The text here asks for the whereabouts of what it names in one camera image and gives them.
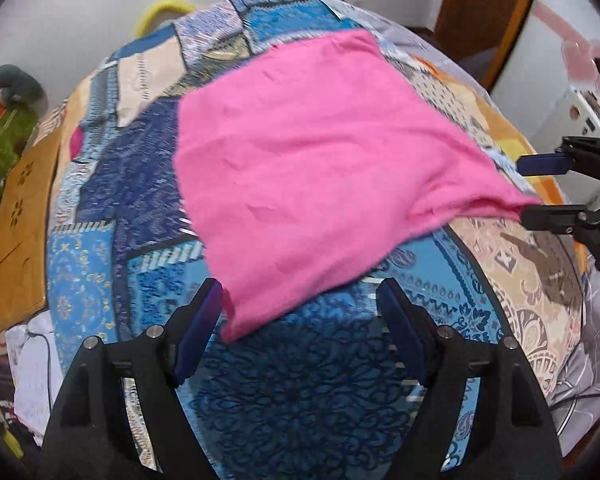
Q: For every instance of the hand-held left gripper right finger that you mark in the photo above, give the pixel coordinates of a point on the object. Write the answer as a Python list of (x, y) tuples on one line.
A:
[(402, 330)]

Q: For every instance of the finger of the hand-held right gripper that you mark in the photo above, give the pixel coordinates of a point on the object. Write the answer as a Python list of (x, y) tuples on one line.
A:
[(542, 164), (550, 217)]

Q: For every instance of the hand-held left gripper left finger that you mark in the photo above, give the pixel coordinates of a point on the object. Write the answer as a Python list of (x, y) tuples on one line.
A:
[(200, 325)]

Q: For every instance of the pink knit garment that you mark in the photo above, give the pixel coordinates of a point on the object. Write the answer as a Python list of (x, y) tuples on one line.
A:
[(305, 160)]

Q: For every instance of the white cabinet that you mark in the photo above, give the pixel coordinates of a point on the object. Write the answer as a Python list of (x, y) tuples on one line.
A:
[(575, 110)]

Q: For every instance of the blue patchwork blanket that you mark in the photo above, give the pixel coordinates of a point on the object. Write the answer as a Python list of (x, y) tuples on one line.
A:
[(305, 400)]

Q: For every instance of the wooden door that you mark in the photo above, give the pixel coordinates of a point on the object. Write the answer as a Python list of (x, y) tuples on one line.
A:
[(485, 15)]

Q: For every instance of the white cloth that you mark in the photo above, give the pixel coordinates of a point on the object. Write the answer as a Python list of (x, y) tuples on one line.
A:
[(35, 375)]

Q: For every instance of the brown cardboard box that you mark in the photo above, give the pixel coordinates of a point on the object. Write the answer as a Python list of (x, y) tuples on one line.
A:
[(25, 220)]

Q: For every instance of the yellow green plastic item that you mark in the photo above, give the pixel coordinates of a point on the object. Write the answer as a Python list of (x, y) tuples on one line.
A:
[(2, 425)]

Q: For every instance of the grey green stuffed cloth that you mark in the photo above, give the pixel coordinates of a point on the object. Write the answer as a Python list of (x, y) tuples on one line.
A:
[(15, 82)]

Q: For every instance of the yellow plastic hoop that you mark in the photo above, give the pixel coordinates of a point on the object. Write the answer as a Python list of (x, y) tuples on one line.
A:
[(152, 10)]

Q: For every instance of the pink wall decoration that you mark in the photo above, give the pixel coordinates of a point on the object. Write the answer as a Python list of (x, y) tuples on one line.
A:
[(575, 45)]

